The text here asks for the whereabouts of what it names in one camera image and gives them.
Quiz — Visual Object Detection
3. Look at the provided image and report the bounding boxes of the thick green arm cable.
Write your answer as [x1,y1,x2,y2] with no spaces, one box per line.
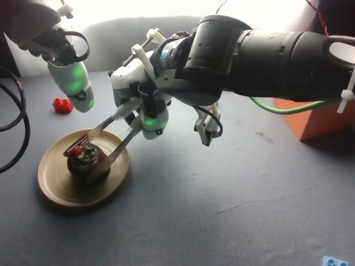
[248,95,344,116]

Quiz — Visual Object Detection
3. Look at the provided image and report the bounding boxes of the grey table cloth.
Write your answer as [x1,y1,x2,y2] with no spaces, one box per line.
[0,69,355,266]

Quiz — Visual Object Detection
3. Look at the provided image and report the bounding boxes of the white zip tie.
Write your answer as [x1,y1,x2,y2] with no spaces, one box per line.
[337,89,355,114]

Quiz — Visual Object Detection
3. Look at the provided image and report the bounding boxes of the blue toy brick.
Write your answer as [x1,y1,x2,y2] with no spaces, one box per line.
[321,256,349,266]

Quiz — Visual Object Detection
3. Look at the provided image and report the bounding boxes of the red toy brick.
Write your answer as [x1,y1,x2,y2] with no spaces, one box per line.
[52,98,74,114]

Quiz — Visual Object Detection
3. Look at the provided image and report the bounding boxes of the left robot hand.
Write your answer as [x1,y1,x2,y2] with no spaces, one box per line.
[0,0,95,114]

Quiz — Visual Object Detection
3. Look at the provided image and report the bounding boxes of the orange foam block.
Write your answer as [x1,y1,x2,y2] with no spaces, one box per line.
[273,96,355,144]

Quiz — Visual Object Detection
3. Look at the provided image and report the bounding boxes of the chocolate toy cake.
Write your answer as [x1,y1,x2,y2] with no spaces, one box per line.
[65,142,111,186]

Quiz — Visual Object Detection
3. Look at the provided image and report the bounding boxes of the beige round plate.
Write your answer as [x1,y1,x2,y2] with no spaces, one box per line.
[37,129,130,208]

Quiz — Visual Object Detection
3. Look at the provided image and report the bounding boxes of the black cable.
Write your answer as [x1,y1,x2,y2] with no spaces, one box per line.
[0,82,31,174]
[0,65,28,131]

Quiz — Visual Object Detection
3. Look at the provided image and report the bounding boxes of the two metal forks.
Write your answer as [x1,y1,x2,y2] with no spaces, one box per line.
[63,106,146,180]

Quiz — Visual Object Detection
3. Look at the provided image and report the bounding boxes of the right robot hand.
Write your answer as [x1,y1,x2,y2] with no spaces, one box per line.
[109,49,173,141]

